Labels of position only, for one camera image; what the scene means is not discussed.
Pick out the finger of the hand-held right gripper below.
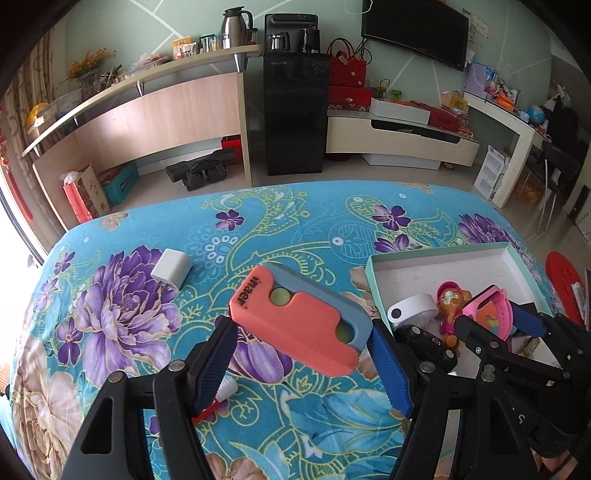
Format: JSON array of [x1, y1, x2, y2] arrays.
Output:
[[540, 314, 591, 372], [455, 302, 548, 370]]

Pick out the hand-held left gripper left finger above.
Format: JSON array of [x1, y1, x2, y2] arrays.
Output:
[[60, 315, 238, 480]]

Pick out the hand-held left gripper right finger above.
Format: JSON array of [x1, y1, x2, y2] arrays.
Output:
[[369, 320, 543, 480]]

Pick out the pink wristband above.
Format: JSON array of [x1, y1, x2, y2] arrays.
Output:
[[462, 285, 512, 340]]

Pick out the white smart watch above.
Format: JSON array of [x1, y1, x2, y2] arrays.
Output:
[[387, 294, 439, 333]]

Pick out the small cartoon toy figure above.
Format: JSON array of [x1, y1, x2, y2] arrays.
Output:
[[436, 281, 472, 358]]

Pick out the white tray with teal rim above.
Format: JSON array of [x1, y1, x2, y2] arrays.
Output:
[[365, 242, 555, 372]]

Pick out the small white red plastic piece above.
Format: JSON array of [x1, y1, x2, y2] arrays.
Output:
[[193, 376, 239, 423]]

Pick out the red plastic stool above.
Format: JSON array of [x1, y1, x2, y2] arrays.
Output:
[[545, 251, 587, 328]]

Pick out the floral printed blanket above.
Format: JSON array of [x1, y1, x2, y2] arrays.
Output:
[[9, 180, 578, 480]]

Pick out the white charger plug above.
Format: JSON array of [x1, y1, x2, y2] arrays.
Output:
[[151, 249, 193, 291]]

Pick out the white cardboard box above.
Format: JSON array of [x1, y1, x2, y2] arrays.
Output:
[[474, 145, 511, 200]]

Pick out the black chair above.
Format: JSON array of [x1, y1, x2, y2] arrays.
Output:
[[536, 141, 583, 234]]

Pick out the white desk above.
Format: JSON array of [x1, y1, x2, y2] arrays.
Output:
[[464, 90, 550, 208]]

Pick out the black tool case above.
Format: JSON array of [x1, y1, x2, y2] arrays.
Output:
[[165, 148, 243, 191]]

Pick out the black hanging coat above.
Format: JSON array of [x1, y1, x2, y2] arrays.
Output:
[[547, 95, 583, 153]]

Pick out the teal crate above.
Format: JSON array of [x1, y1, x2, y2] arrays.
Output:
[[99, 161, 140, 206]]

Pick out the red flat box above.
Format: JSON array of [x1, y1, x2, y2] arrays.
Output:
[[427, 107, 467, 132]]

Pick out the white television cabinet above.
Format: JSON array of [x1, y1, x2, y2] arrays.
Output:
[[325, 111, 481, 168]]

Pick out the purple plastic basket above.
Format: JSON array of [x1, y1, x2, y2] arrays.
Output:
[[464, 62, 495, 97]]

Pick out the white flat box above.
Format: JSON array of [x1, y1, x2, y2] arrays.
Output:
[[369, 98, 435, 121]]

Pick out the curved wooden counter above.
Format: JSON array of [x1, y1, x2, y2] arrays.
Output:
[[21, 44, 264, 232]]

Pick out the black water dispenser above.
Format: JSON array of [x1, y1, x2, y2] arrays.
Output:
[[263, 14, 332, 176]]

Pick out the red gift box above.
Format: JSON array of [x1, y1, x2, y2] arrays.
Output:
[[329, 85, 374, 112]]

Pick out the red handbag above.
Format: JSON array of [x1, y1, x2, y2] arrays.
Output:
[[328, 38, 368, 88]]

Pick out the yellow flowers in vase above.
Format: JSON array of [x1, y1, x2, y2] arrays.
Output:
[[67, 48, 116, 93]]

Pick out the steel thermos kettle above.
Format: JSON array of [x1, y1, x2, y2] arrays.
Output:
[[219, 7, 254, 49]]

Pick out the wall television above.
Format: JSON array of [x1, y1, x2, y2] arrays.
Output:
[[361, 0, 471, 71]]

